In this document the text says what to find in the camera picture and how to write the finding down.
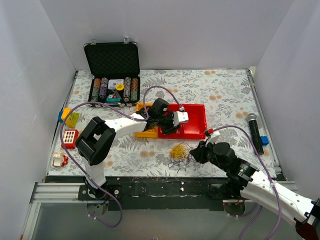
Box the purple thin cable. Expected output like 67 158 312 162
167 154 197 176

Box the yellow cable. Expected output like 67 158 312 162
166 142 190 160

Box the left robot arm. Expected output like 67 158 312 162
75 98 188 200

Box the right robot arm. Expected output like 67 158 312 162
190 141 320 240

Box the yellow plastic bin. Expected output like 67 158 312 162
134 102 158 139

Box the red bin left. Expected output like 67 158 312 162
158 103 184 139

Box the red bin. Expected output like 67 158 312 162
182 104 207 140
158 103 184 139

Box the red bin right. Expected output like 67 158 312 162
182 104 207 140

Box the small blue block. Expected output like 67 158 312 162
260 136 270 146

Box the black orange chip stack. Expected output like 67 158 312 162
131 78 139 93

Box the black microphone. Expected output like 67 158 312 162
246 113 264 156

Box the triangular all in marker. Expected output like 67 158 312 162
112 90 121 99

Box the yellow big blind button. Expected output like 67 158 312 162
115 83 125 91

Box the teal card holder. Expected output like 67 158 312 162
106 97 121 103

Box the black poker chip case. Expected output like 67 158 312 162
83 38 141 106

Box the white playing card deck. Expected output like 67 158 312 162
108 78 124 89

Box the purple chip stack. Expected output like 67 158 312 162
99 77 108 100

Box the green blue chip stack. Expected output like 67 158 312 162
90 92 99 102

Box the yellow green toy block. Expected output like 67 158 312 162
58 108 80 129

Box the red white toy block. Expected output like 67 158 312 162
62 129 79 149

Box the small white red object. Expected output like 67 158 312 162
52 153 69 167

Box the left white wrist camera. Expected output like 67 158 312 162
173 106 189 127

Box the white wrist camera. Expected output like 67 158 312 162
173 106 189 127
204 128 221 146

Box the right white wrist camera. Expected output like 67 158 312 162
204 128 221 146

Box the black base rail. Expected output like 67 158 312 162
45 176 244 211

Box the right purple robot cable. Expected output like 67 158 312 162
212 125 283 240

